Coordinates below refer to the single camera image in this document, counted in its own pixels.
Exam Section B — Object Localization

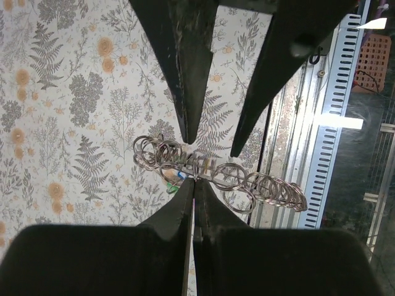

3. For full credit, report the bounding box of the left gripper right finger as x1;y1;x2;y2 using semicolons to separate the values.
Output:
193;180;383;295

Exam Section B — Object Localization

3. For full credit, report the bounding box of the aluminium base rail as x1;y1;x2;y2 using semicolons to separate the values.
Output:
246;55;336;229

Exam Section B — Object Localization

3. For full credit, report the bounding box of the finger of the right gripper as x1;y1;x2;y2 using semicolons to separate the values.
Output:
131;0;218;144
231;0;356;157

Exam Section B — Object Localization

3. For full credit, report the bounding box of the floral table mat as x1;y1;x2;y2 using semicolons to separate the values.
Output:
0;0;278;296

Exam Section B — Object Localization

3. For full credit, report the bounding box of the grey slotted cable duct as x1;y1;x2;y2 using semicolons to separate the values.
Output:
297;14;364;229

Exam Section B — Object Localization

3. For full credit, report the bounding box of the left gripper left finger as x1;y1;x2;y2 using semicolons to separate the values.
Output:
1;179;194;295

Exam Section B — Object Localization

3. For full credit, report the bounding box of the large metal keyring with keys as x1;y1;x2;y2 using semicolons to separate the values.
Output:
133;134;307;215

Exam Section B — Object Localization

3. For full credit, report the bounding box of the key with green tag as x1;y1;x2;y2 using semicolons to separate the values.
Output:
167;183;179;194

